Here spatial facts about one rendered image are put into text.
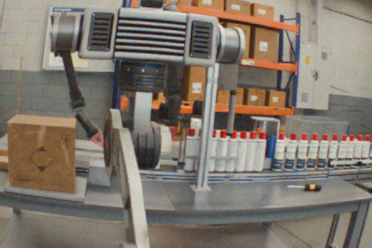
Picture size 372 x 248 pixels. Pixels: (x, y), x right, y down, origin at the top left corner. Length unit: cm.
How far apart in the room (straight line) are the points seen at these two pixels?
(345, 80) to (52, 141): 727
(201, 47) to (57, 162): 72
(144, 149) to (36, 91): 512
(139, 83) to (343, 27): 736
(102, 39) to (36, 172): 68
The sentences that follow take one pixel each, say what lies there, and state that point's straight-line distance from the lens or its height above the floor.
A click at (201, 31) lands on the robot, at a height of 148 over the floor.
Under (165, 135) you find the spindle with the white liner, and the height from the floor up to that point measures 101.
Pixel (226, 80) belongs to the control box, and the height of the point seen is 133.
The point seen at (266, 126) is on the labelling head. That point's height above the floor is 110.
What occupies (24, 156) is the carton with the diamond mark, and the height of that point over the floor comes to 99.
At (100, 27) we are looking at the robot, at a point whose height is 146.
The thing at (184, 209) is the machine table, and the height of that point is 83.
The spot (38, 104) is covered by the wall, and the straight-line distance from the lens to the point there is 621.
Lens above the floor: 136
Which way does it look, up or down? 5 degrees down
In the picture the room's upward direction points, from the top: 5 degrees clockwise
